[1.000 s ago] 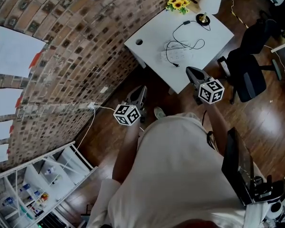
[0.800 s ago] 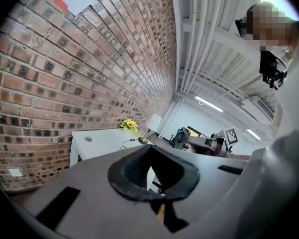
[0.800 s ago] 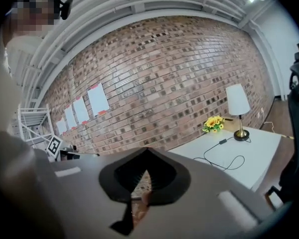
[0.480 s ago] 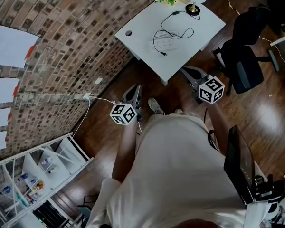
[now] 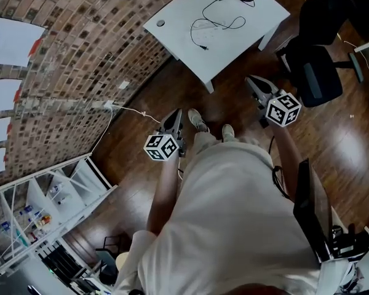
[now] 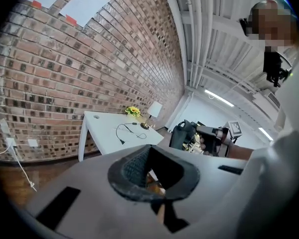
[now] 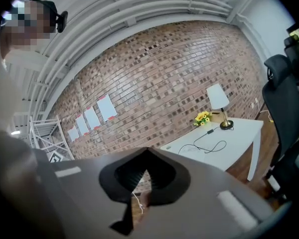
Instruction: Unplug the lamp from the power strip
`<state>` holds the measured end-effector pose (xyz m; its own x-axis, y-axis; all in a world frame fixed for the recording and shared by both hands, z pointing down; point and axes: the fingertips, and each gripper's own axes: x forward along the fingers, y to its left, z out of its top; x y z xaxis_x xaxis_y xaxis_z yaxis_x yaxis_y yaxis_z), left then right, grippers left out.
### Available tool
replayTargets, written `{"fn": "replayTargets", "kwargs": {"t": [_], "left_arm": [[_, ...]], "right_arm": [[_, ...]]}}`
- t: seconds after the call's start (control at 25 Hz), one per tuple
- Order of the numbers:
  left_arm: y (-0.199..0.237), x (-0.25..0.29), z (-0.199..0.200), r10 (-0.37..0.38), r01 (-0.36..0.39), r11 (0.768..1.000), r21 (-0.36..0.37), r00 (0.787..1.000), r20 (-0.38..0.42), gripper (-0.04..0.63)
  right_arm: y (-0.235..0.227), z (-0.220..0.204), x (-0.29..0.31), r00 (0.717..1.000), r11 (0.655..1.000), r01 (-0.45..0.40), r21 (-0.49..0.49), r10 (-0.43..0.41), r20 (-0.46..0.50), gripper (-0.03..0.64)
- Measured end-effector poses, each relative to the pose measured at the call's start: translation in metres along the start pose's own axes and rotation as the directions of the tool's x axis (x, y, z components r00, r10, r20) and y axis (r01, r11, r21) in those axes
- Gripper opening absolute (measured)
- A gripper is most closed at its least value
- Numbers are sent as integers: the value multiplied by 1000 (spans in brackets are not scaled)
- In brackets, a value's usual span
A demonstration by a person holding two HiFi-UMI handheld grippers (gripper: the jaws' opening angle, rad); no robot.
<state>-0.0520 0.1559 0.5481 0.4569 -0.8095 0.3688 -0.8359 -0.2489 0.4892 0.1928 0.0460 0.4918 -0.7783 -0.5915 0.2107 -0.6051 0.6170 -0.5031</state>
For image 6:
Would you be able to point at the ceiling air conditioner vent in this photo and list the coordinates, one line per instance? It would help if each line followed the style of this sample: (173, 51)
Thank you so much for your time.
(274, 100)

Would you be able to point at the person's right hand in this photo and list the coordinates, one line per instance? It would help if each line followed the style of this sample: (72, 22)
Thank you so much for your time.
(202, 144)

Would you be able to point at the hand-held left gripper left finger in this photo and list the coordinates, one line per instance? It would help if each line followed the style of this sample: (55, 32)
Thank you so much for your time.
(134, 170)

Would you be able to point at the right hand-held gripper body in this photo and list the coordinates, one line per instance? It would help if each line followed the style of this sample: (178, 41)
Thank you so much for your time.
(235, 129)

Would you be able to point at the white wall box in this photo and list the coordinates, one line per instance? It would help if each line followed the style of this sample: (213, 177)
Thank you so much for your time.
(4, 126)

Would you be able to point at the person's right forearm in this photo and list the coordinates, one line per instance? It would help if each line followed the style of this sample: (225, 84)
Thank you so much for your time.
(239, 153)

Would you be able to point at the person's head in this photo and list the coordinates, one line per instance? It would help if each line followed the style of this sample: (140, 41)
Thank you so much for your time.
(271, 24)

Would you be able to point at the black head-worn camera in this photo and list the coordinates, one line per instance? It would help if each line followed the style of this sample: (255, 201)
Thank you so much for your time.
(244, 25)

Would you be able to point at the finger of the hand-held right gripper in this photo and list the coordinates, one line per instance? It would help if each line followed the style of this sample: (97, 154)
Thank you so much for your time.
(206, 130)

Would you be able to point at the white wall plate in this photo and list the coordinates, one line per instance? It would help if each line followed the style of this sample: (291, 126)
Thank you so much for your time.
(33, 142)

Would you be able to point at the yellow sunflower bouquet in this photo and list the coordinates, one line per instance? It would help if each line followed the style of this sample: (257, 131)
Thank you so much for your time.
(132, 110)

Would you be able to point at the white table lamp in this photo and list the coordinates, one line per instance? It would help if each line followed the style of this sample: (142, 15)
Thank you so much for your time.
(155, 108)

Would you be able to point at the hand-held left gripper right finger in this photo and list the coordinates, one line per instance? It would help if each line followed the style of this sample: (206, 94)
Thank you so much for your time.
(177, 175)

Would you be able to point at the black office chair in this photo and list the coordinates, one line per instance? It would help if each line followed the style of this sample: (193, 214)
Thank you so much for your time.
(179, 137)

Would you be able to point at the white wall socket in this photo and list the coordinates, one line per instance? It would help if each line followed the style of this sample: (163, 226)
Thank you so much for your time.
(10, 142)

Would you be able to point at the ceiling tube light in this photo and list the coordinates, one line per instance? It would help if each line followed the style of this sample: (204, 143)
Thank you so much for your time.
(219, 98)
(265, 134)

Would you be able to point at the light wooden box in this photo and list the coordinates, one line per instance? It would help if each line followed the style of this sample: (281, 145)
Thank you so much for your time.
(144, 116)

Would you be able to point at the person in white clothing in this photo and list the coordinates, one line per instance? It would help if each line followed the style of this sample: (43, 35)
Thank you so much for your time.
(289, 113)

